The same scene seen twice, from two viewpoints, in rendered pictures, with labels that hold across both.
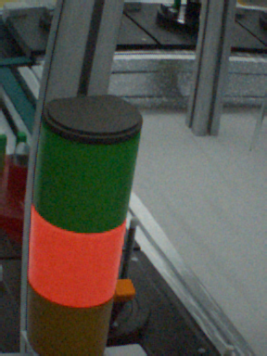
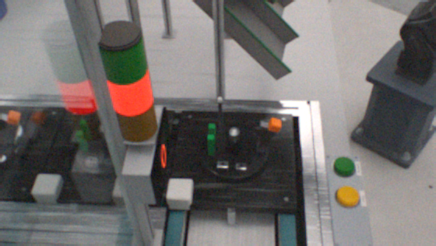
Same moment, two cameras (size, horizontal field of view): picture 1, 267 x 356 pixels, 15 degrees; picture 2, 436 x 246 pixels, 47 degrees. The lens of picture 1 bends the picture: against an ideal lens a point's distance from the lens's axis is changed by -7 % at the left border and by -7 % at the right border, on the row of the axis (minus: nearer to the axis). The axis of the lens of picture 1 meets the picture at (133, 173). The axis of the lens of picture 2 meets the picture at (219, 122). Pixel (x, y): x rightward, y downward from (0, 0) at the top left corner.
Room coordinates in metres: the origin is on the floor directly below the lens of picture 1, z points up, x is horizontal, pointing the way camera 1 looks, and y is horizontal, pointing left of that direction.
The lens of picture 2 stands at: (0.16, 0.34, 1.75)
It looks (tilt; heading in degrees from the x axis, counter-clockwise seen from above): 48 degrees down; 302
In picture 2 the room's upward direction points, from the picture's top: 2 degrees counter-clockwise
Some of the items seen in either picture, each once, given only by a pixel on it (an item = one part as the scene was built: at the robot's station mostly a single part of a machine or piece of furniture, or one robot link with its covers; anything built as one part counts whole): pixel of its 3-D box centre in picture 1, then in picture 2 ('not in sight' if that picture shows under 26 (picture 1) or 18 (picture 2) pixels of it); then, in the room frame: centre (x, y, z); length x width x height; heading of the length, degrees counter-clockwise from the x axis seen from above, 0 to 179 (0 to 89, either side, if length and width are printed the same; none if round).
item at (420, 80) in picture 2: not in sight; (418, 58); (0.22, -0.51, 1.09); 0.07 x 0.07 x 0.06; 80
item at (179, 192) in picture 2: not in sight; (180, 194); (0.51, -0.07, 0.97); 0.05 x 0.05 x 0.04; 27
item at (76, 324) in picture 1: (68, 314); (135, 115); (0.48, 0.02, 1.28); 0.05 x 0.05 x 0.05
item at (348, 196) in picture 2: not in sight; (347, 197); (0.23, -0.22, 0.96); 0.04 x 0.04 x 0.02
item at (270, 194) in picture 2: not in sight; (234, 158); (0.46, -0.20, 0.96); 0.24 x 0.24 x 0.02; 27
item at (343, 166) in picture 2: not in sight; (343, 166); (0.27, -0.28, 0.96); 0.04 x 0.04 x 0.02
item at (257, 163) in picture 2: not in sight; (234, 152); (0.46, -0.20, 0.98); 0.14 x 0.14 x 0.02
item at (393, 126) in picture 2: not in sight; (402, 105); (0.21, -0.51, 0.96); 0.15 x 0.15 x 0.20; 80
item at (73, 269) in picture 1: (74, 248); (129, 87); (0.48, 0.02, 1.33); 0.05 x 0.05 x 0.05
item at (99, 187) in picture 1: (83, 166); (122, 54); (0.48, 0.02, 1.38); 0.05 x 0.05 x 0.05
